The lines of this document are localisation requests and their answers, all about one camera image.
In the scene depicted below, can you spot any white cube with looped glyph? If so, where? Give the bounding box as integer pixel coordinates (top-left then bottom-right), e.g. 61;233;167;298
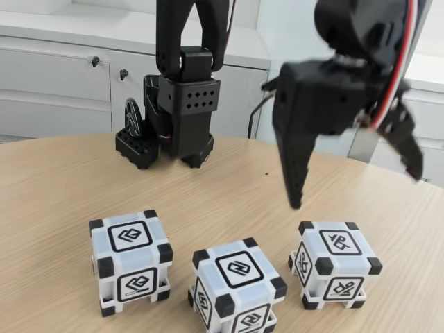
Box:
287;221;384;311

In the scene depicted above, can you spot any white cube with zigzag glyph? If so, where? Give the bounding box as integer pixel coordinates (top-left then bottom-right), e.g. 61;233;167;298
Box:
188;237;289;333

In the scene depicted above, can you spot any small white drawer cabinet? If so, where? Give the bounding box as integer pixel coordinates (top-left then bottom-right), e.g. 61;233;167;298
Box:
373;51;444;190

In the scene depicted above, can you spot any white cube with angular glyph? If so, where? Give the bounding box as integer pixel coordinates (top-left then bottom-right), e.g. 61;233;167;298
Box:
88;209;173;318

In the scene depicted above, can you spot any grey metal post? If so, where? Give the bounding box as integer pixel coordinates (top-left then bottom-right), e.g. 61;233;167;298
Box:
348;0;433;164

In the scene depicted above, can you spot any black camera cable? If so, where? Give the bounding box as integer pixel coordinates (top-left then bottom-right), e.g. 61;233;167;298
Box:
247;90;278;140

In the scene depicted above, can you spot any red white gripper motor wire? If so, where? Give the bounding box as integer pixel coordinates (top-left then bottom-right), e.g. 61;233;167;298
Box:
357;0;422;132

